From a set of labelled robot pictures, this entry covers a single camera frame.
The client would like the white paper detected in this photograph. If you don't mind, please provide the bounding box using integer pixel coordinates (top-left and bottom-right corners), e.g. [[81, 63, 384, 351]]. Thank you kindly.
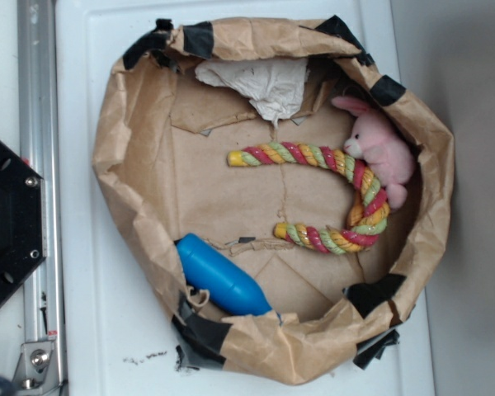
[[196, 58, 309, 127]]

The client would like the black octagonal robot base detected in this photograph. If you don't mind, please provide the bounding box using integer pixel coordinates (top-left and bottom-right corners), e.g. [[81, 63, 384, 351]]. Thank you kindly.
[[0, 140, 45, 308]]

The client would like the brown paper bag basket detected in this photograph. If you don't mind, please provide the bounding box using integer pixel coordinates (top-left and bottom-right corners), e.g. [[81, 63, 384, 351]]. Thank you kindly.
[[92, 16, 455, 384]]

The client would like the blue plastic bottle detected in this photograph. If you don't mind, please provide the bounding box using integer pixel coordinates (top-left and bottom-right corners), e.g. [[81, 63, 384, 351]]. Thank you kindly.
[[175, 233, 272, 316]]

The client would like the pink plush bunny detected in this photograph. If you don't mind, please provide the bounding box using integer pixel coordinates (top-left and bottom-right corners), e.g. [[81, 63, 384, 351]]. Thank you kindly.
[[332, 96, 416, 210]]

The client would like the white tray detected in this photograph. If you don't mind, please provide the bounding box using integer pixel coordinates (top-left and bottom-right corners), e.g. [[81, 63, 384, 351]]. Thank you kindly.
[[55, 1, 435, 395]]

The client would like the multicolour twisted rope toy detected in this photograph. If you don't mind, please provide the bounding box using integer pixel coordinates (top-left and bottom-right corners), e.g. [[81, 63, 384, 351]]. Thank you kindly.
[[227, 142, 391, 255]]

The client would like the aluminium extrusion rail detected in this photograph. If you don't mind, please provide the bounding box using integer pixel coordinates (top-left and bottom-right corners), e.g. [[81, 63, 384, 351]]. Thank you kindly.
[[17, 1, 68, 395]]

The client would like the metal corner bracket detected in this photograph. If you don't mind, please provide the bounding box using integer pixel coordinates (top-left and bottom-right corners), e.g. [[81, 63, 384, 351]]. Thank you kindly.
[[12, 340, 61, 395]]

